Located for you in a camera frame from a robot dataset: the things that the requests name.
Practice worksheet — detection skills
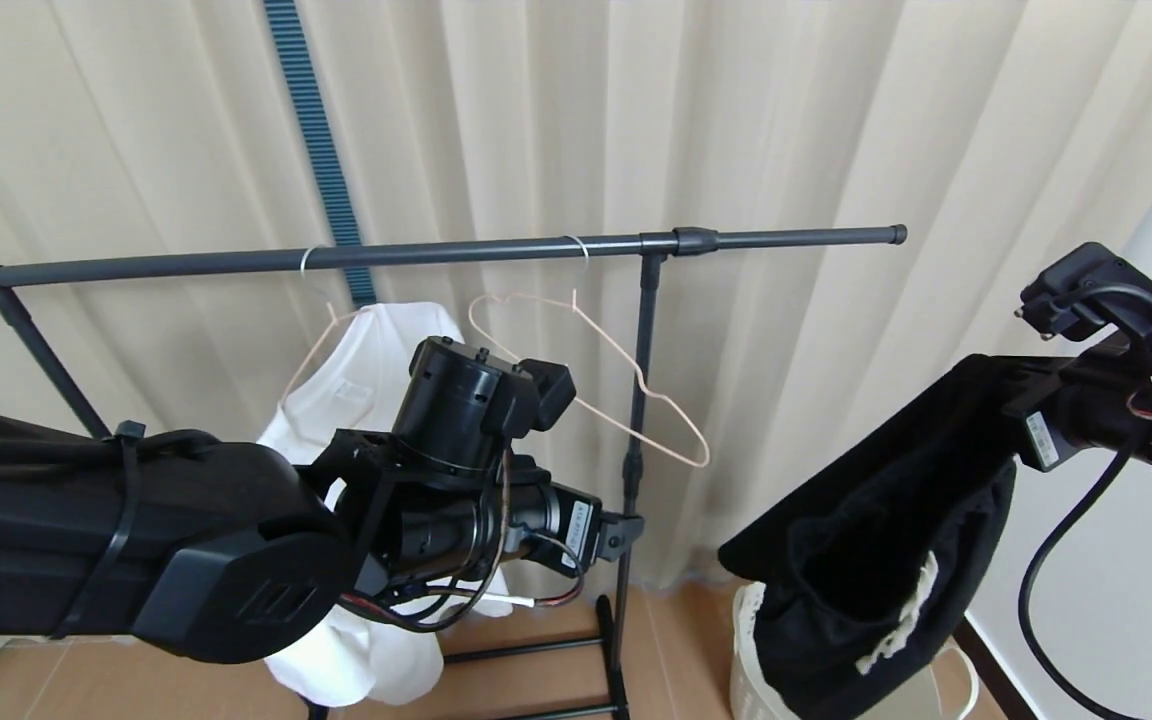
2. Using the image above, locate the black garment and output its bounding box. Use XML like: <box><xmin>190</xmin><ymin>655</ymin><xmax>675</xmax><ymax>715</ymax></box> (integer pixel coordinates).
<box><xmin>718</xmin><ymin>352</ymin><xmax>1022</xmax><ymax>720</ymax></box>

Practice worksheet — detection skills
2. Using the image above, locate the white laundry basket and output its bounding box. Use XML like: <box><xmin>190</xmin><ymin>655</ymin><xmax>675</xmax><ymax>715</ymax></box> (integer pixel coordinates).
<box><xmin>729</xmin><ymin>580</ymin><xmax>980</xmax><ymax>720</ymax></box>

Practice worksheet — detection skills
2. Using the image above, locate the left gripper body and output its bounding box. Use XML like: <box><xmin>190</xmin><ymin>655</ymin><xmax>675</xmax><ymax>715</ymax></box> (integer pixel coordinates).
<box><xmin>496</xmin><ymin>480</ymin><xmax>605</xmax><ymax>581</ymax></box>

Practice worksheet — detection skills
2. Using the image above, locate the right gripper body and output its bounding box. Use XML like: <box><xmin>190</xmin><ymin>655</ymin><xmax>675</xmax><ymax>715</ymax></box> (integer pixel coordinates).
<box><xmin>1001</xmin><ymin>350</ymin><xmax>1152</xmax><ymax>473</ymax></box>

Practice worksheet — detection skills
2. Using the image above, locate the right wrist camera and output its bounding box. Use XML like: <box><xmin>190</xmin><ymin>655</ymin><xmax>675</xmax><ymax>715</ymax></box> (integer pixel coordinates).
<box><xmin>1014</xmin><ymin>241</ymin><xmax>1152</xmax><ymax>373</ymax></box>

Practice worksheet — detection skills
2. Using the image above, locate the window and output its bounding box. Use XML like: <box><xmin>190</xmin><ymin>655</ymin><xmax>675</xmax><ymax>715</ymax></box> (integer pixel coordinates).
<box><xmin>261</xmin><ymin>0</ymin><xmax>379</xmax><ymax>307</ymax></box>

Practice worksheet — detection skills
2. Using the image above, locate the white shirt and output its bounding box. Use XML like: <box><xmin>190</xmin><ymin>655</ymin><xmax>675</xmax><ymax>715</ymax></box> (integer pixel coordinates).
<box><xmin>256</xmin><ymin>302</ymin><xmax>514</xmax><ymax>708</ymax></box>

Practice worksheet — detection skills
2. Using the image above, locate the black clothes rack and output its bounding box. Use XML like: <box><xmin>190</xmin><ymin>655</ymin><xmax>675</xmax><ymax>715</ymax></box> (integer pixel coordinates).
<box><xmin>0</xmin><ymin>224</ymin><xmax>909</xmax><ymax>720</ymax></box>

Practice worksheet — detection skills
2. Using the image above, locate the pink clothes hanger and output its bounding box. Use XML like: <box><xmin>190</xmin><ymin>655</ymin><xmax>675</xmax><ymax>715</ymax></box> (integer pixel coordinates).
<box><xmin>278</xmin><ymin>244</ymin><xmax>379</xmax><ymax>413</ymax></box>
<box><xmin>467</xmin><ymin>234</ymin><xmax>713</xmax><ymax>470</ymax></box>

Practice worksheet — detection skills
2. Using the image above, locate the beige curtain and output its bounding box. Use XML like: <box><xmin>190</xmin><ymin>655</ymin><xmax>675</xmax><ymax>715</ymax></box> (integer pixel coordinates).
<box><xmin>291</xmin><ymin>0</ymin><xmax>1152</xmax><ymax>601</ymax></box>
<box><xmin>0</xmin><ymin>0</ymin><xmax>369</xmax><ymax>446</ymax></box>

